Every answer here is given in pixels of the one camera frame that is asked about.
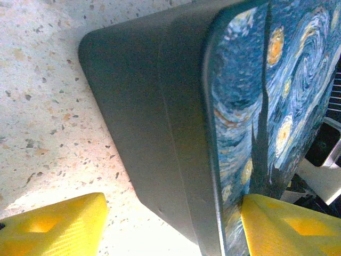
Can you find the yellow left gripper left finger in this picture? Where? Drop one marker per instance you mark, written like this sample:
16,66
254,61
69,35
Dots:
58,229

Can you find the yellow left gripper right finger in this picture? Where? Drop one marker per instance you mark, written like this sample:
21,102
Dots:
287,229

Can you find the starry night print box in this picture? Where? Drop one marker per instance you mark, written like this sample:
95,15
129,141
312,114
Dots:
149,106

